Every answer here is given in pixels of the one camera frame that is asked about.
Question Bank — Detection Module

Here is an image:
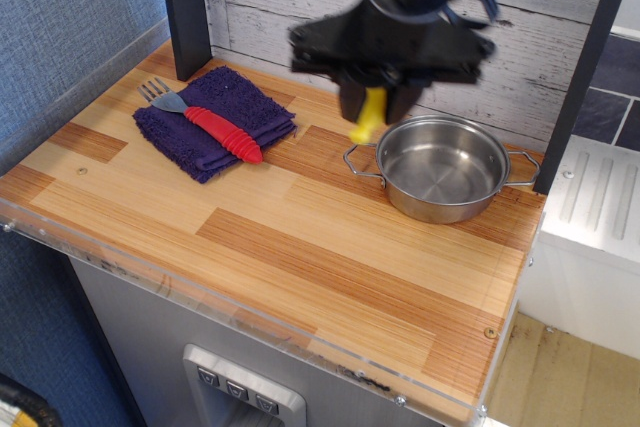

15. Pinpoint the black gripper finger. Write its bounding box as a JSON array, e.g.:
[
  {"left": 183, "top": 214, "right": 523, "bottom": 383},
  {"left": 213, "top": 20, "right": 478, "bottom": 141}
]
[
  {"left": 384, "top": 83, "right": 424, "bottom": 122},
  {"left": 339, "top": 80, "right": 367, "bottom": 121}
]

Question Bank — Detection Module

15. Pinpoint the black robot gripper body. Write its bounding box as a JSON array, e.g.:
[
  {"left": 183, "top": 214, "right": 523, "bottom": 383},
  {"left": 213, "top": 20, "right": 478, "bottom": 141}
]
[{"left": 289, "top": 0, "right": 496, "bottom": 88}]

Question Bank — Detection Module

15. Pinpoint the yellow toy banana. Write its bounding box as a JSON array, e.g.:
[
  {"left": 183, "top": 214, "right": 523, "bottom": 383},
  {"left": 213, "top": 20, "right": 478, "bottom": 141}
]
[{"left": 349, "top": 87, "right": 387, "bottom": 144}]

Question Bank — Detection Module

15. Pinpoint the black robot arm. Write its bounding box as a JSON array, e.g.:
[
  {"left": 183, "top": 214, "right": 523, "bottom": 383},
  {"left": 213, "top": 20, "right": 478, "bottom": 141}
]
[{"left": 289, "top": 0, "right": 498, "bottom": 125}]

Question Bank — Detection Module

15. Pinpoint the purple folded cloth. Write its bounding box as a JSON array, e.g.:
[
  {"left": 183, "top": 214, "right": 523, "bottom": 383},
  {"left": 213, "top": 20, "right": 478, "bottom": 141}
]
[{"left": 133, "top": 67, "right": 296, "bottom": 184}]

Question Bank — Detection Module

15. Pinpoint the stainless steel pot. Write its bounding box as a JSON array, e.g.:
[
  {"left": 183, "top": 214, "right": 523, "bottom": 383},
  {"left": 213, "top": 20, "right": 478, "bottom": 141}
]
[{"left": 343, "top": 115, "right": 541, "bottom": 224}]

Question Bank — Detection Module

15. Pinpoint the white toy sink unit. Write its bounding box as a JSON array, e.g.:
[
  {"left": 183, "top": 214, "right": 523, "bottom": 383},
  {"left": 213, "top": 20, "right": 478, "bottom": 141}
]
[{"left": 519, "top": 136, "right": 639, "bottom": 357}]

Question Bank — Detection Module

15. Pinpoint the silver dispenser button panel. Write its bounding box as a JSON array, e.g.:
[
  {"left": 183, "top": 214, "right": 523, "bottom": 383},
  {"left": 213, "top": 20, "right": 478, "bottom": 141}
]
[{"left": 183, "top": 344, "right": 307, "bottom": 426}]

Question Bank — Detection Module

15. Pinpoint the yellow object at corner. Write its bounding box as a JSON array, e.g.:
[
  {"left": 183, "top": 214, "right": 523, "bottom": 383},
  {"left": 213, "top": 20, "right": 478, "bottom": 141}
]
[{"left": 0, "top": 404, "right": 37, "bottom": 427}]

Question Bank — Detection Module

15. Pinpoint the dark right shelf post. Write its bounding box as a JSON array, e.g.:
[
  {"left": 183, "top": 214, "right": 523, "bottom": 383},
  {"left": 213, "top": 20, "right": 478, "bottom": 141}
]
[{"left": 533, "top": 0, "right": 622, "bottom": 195}]

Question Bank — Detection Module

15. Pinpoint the dark shelf post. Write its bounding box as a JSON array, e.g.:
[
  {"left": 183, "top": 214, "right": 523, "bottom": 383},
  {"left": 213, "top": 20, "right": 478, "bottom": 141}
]
[
  {"left": 165, "top": 0, "right": 212, "bottom": 81},
  {"left": 533, "top": 0, "right": 622, "bottom": 195}
]

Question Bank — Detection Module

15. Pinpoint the red handled metal fork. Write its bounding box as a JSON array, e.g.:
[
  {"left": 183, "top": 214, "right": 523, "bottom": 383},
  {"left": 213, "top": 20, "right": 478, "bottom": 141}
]
[{"left": 137, "top": 77, "right": 263, "bottom": 164}]

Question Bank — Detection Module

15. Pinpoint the dark left shelf post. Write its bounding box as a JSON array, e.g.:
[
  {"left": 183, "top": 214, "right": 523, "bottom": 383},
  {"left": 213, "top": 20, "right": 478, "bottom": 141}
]
[{"left": 165, "top": 0, "right": 212, "bottom": 81}]

